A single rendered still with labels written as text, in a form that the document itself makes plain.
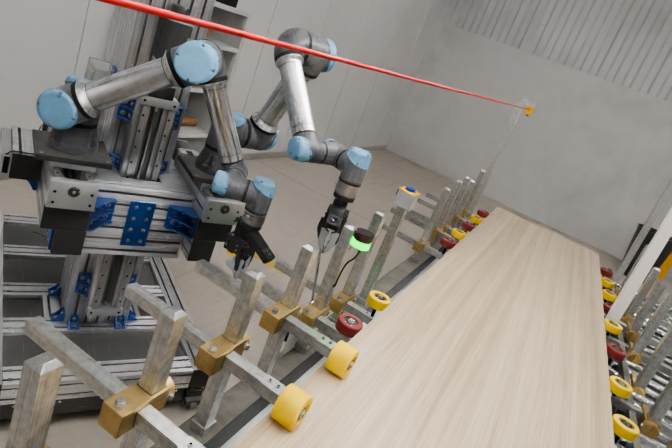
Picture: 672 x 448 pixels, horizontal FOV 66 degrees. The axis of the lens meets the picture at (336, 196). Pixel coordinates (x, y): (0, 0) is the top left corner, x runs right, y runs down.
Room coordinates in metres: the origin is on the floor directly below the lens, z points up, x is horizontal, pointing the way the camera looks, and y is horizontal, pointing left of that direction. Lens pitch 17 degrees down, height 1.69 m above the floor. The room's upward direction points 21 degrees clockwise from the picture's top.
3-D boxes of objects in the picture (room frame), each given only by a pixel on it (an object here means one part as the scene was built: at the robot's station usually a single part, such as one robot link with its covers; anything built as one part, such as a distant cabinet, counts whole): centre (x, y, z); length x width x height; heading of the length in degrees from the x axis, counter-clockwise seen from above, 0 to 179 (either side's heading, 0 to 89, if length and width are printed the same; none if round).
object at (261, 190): (1.57, 0.23, 1.12); 0.09 x 0.08 x 0.11; 100
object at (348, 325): (1.42, -0.18, 0.85); 0.08 x 0.08 x 0.11
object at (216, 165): (1.89, 0.47, 1.09); 0.15 x 0.15 x 0.10
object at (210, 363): (1.01, 0.11, 0.95); 0.14 x 0.06 x 0.05; 159
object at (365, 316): (1.72, -0.09, 0.81); 0.44 x 0.03 x 0.04; 69
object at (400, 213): (1.98, -0.26, 0.93); 0.05 x 0.05 x 0.45; 69
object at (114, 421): (0.78, 0.20, 0.95); 0.14 x 0.06 x 0.05; 159
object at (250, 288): (1.03, 0.10, 0.91); 0.04 x 0.04 x 0.48; 69
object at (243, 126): (1.90, 0.47, 1.21); 0.13 x 0.12 x 0.14; 137
